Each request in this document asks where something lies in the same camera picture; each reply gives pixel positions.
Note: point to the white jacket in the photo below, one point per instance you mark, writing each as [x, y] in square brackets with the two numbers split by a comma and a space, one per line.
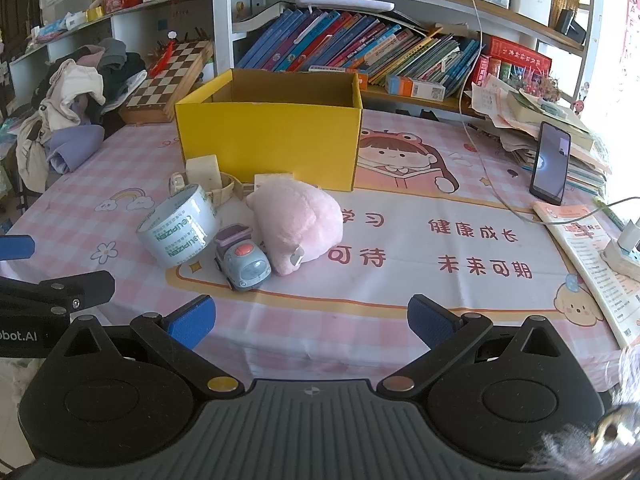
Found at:
[75, 90]

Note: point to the open orange workbook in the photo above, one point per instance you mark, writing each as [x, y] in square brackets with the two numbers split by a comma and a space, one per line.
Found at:
[580, 255]

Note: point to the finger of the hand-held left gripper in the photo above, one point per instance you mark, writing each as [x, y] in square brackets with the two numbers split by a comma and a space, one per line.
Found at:
[17, 247]
[85, 287]

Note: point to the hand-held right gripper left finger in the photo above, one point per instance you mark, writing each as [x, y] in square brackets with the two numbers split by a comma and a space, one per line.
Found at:
[192, 321]

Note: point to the blue toy car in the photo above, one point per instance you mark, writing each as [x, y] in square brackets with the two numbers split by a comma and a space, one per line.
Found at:
[245, 266]

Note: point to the white square block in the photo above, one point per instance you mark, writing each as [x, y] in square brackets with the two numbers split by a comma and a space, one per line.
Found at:
[202, 170]

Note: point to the wooden chessboard box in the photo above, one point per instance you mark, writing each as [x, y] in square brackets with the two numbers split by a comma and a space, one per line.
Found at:
[160, 85]

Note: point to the small yellow box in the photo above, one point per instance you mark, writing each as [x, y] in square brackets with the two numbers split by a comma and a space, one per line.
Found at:
[96, 13]

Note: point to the wall chart poster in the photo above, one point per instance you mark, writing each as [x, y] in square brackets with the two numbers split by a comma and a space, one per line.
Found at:
[632, 35]

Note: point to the red tassel ornament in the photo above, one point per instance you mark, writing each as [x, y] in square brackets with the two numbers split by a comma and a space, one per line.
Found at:
[161, 62]

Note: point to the yellow cardboard box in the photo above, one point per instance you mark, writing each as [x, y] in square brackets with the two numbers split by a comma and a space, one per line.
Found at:
[270, 145]

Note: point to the lavender garment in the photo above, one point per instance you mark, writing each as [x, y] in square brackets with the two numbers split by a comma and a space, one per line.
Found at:
[75, 147]

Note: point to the black smartphone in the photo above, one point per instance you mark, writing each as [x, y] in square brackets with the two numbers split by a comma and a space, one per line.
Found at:
[550, 162]

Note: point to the white storage bin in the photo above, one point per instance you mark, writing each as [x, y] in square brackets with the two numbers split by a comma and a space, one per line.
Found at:
[530, 2]

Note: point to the clear packing tape roll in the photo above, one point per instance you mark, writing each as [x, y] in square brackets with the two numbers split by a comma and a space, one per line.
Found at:
[175, 245]

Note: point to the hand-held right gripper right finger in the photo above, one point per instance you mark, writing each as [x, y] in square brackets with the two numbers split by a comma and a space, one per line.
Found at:
[431, 321]

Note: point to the small black device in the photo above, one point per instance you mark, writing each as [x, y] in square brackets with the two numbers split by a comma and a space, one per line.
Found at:
[570, 25]

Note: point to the white plug charger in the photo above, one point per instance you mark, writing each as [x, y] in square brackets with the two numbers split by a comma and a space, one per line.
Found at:
[631, 237]

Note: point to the white lamp bar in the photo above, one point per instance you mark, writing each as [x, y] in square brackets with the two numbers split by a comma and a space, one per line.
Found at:
[345, 2]

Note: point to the pink checked printed tablecloth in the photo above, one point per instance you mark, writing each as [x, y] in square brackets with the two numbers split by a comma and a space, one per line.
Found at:
[375, 280]

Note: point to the white wrist watch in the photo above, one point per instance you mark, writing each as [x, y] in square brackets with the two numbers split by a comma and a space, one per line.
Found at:
[228, 191]

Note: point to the white orange carton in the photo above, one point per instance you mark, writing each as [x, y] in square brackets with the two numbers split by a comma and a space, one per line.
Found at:
[415, 87]

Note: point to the row of colourful books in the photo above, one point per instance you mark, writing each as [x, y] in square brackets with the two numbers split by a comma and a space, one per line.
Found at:
[350, 40]

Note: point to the stack of papers and books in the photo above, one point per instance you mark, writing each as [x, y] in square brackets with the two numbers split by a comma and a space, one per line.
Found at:
[520, 115]

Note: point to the white shelf unit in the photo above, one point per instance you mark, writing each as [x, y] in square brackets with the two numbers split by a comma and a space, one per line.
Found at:
[222, 20]

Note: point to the white power strip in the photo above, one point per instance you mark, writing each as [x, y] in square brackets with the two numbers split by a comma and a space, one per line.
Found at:
[620, 262]

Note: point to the pink plush toy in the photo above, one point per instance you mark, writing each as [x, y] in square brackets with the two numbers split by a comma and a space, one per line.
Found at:
[295, 220]

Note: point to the dark grey clothes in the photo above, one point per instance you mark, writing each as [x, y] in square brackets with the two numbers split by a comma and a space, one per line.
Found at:
[120, 60]

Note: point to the red book box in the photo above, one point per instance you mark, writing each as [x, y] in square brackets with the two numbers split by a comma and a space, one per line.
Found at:
[520, 55]

